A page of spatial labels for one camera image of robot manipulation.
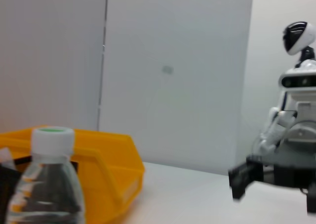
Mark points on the yellow plastic bin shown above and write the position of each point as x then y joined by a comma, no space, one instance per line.
111,164

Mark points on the silver depth camera bar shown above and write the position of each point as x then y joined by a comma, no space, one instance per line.
293,81

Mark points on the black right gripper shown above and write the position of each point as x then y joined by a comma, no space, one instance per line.
288,177

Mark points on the white robot head and torso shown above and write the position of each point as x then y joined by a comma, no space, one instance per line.
300,36

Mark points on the clear green-label water bottle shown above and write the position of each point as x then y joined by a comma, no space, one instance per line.
53,142

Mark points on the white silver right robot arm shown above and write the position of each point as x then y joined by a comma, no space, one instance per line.
271,132

